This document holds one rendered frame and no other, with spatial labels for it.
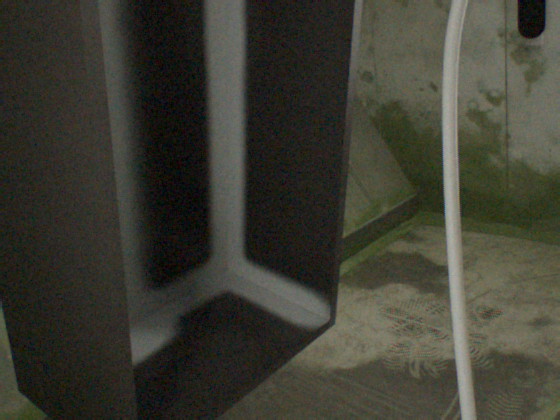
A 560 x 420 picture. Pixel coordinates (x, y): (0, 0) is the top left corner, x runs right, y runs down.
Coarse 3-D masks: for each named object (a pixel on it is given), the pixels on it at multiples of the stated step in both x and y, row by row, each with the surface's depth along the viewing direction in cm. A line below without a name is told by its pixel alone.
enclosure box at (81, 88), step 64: (0, 0) 83; (64, 0) 74; (128, 0) 119; (192, 0) 131; (256, 0) 132; (320, 0) 122; (0, 64) 88; (64, 64) 78; (128, 64) 123; (192, 64) 136; (256, 64) 138; (320, 64) 127; (0, 128) 94; (64, 128) 83; (128, 128) 128; (192, 128) 142; (256, 128) 144; (320, 128) 132; (0, 192) 102; (64, 192) 89; (128, 192) 133; (192, 192) 148; (256, 192) 151; (320, 192) 138; (0, 256) 110; (64, 256) 95; (128, 256) 138; (192, 256) 155; (256, 256) 159; (320, 256) 145; (64, 320) 102; (128, 320) 145; (192, 320) 148; (256, 320) 149; (320, 320) 150; (64, 384) 111; (128, 384) 98; (192, 384) 129; (256, 384) 129
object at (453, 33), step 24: (456, 0) 68; (456, 24) 69; (456, 48) 70; (456, 72) 71; (456, 96) 71; (456, 120) 72; (456, 144) 72; (456, 168) 72; (456, 192) 72; (456, 216) 72; (456, 240) 73; (456, 264) 73; (456, 288) 73; (456, 312) 73; (456, 336) 73; (456, 360) 73
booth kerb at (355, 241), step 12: (408, 204) 310; (384, 216) 295; (396, 216) 303; (408, 216) 311; (360, 228) 282; (372, 228) 289; (384, 228) 297; (348, 240) 277; (360, 240) 283; (372, 240) 290; (348, 252) 278
